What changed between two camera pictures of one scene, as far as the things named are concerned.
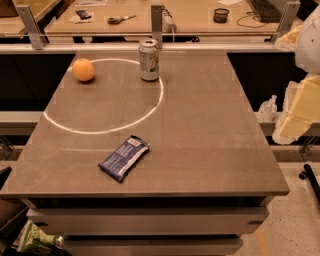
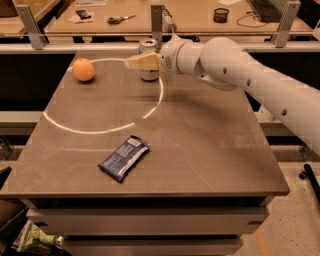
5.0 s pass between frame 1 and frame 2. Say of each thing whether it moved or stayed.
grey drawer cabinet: stayed
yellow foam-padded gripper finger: moved
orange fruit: stayed
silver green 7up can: stayed
